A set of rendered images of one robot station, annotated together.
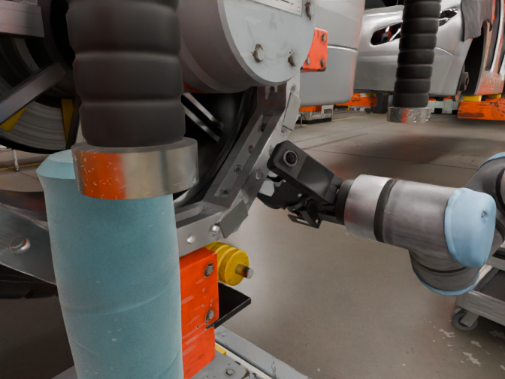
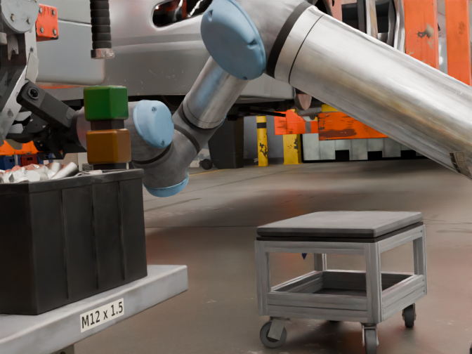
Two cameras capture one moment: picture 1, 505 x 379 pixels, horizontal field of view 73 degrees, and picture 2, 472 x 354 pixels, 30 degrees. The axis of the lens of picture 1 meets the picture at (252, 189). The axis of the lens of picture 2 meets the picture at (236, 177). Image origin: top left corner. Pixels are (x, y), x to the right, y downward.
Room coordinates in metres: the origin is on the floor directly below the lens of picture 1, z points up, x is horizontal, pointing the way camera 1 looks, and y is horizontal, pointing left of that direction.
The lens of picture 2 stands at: (-1.24, 0.14, 0.60)
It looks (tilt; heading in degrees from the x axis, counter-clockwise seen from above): 3 degrees down; 341
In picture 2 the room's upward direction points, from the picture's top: 3 degrees counter-clockwise
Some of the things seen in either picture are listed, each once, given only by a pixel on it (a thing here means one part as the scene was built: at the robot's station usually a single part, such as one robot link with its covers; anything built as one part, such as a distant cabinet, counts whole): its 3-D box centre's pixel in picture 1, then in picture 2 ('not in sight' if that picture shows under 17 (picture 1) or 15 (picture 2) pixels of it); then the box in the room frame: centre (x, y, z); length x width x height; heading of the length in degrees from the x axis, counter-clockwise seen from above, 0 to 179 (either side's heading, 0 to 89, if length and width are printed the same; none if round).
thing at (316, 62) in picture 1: (297, 50); (32, 22); (0.65, -0.08, 0.85); 0.09 x 0.08 x 0.07; 140
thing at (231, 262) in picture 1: (188, 247); not in sight; (0.56, 0.12, 0.51); 0.29 x 0.06 x 0.06; 50
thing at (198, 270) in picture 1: (152, 304); not in sight; (0.43, 0.15, 0.48); 0.16 x 0.12 x 0.17; 50
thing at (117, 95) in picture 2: not in sight; (106, 103); (-0.23, -0.06, 0.64); 0.04 x 0.04 x 0.04; 50
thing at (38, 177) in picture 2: not in sight; (36, 228); (-0.35, 0.05, 0.51); 0.20 x 0.14 x 0.13; 137
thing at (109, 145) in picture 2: not in sight; (108, 147); (-0.23, -0.06, 0.59); 0.04 x 0.04 x 0.04; 50
